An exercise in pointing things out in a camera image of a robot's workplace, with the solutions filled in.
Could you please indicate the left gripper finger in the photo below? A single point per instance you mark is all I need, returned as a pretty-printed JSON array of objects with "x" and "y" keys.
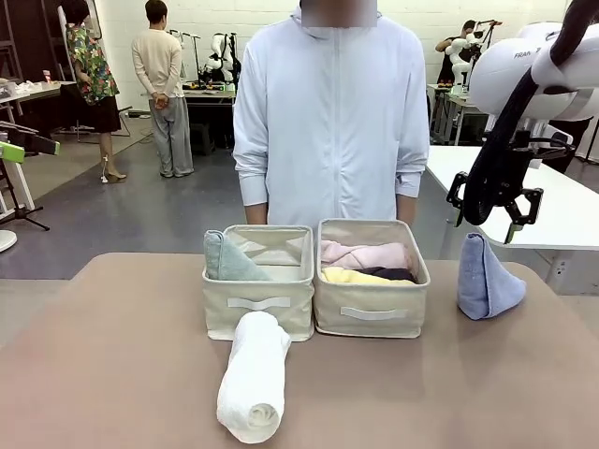
[
  {"x": 11, "y": 152},
  {"x": 33, "y": 139}
]

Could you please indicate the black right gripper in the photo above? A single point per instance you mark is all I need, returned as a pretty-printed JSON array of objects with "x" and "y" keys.
[{"x": 512, "y": 178}]

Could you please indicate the blue cone towel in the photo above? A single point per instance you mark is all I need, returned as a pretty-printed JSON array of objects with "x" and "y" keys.
[{"x": 482, "y": 285}]

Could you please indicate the dark grey towel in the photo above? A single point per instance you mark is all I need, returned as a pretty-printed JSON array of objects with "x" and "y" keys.
[{"x": 393, "y": 273}]

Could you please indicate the pink towel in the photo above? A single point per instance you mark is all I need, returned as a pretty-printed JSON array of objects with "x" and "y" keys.
[{"x": 365, "y": 255}]

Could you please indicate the yellow towel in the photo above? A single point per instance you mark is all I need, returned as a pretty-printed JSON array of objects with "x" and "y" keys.
[{"x": 346, "y": 277}]

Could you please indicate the grey-green cone towel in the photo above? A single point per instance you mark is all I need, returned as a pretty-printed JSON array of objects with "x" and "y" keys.
[{"x": 229, "y": 262}]

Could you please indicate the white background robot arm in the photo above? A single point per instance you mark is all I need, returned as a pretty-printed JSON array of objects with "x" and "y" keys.
[
  {"x": 458, "y": 56},
  {"x": 217, "y": 47}
]

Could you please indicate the person's left hand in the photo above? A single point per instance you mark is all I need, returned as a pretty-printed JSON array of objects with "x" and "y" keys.
[{"x": 407, "y": 208}]

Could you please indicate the person's right hand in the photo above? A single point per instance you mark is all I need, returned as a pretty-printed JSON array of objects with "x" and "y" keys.
[{"x": 256, "y": 214}]

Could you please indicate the cluttered grey side table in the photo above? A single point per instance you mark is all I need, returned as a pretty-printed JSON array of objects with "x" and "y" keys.
[{"x": 33, "y": 91}]

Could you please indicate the large white table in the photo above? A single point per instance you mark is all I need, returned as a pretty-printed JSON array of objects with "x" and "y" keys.
[{"x": 449, "y": 173}]

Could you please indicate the small black tripod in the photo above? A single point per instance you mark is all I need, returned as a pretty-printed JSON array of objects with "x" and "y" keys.
[{"x": 21, "y": 215}]

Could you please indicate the woman in floral shirt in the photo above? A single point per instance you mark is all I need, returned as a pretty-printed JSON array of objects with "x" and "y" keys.
[{"x": 93, "y": 79}]

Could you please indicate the white round stand base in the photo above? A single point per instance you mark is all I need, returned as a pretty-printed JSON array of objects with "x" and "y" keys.
[{"x": 5, "y": 241}]

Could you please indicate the man in cream sweater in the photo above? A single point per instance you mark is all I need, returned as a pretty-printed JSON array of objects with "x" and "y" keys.
[{"x": 161, "y": 79}]

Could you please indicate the person in black shirt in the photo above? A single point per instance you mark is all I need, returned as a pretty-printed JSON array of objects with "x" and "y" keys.
[{"x": 444, "y": 61}]

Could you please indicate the beige fabric basket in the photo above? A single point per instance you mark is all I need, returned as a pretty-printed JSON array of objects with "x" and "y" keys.
[
  {"x": 257, "y": 318},
  {"x": 369, "y": 322}
]

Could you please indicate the person in white hoodie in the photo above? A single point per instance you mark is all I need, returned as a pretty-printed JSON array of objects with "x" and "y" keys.
[{"x": 332, "y": 121}]

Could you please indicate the grey background work table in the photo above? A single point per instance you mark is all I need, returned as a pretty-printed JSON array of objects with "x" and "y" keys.
[{"x": 210, "y": 93}]

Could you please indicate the white rolled towel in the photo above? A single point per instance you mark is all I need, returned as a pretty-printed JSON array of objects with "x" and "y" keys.
[{"x": 255, "y": 374}]

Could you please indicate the white metal frame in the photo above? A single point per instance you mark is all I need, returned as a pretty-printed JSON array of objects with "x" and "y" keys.
[{"x": 23, "y": 187}]

